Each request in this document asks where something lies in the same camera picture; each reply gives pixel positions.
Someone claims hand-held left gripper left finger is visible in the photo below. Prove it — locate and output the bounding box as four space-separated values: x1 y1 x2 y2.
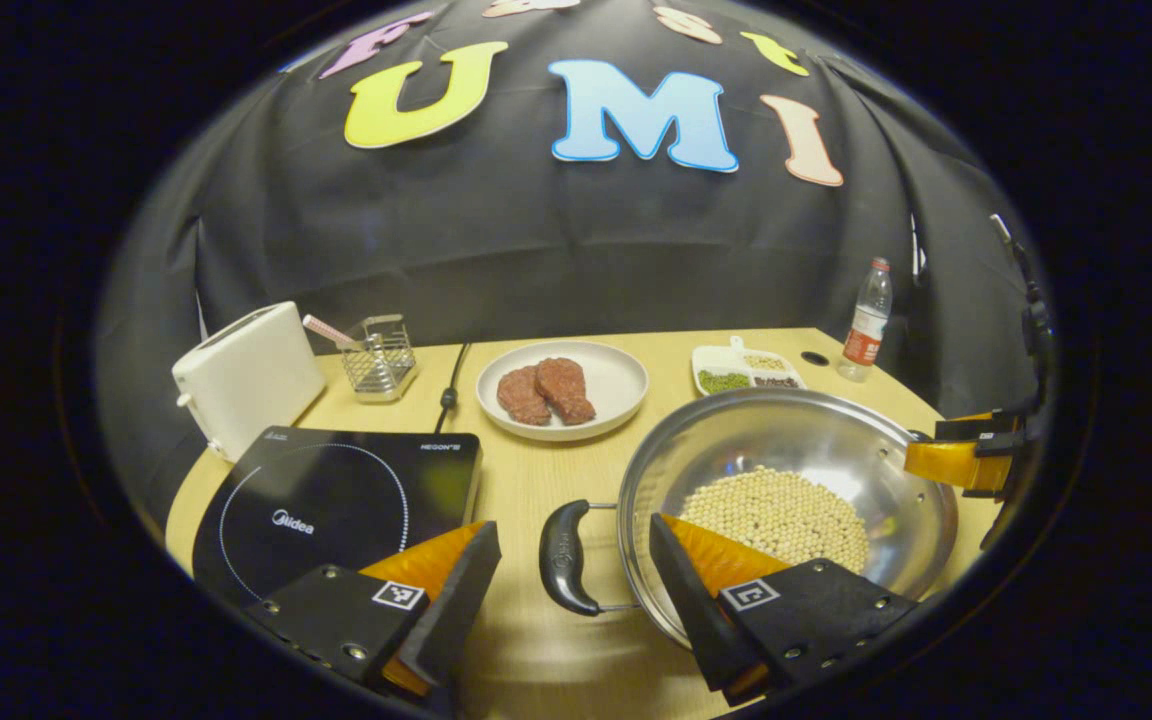
246 520 503 701

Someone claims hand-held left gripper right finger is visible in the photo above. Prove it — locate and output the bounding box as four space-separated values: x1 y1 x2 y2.
648 513 922 706

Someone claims black induction cooktop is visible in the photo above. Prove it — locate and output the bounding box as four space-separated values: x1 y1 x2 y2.
192 426 483 608

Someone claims steel pot with black handles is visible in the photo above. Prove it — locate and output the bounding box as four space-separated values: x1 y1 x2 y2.
538 387 960 651

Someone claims clear plastic water bottle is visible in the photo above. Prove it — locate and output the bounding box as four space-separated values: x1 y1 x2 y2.
835 257 894 384

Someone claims brown meat patty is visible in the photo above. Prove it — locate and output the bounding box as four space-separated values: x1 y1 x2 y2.
535 357 597 426
496 366 552 427

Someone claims white round plate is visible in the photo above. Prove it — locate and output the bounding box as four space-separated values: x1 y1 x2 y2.
476 340 650 443

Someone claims white divided dish of beans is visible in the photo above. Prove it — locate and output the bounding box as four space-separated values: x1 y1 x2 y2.
691 336 807 397

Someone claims pink utensil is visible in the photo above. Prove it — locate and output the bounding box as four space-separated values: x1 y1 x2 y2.
302 314 362 351

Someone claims white toaster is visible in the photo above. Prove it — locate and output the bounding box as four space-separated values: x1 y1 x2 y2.
172 301 328 463

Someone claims black backdrop cloth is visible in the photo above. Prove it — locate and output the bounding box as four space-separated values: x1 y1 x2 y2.
96 0 1052 521

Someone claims black power cable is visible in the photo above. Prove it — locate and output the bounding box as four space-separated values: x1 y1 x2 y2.
433 342 473 435

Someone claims wire mesh utensil holder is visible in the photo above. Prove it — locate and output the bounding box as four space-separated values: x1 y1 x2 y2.
341 314 419 404

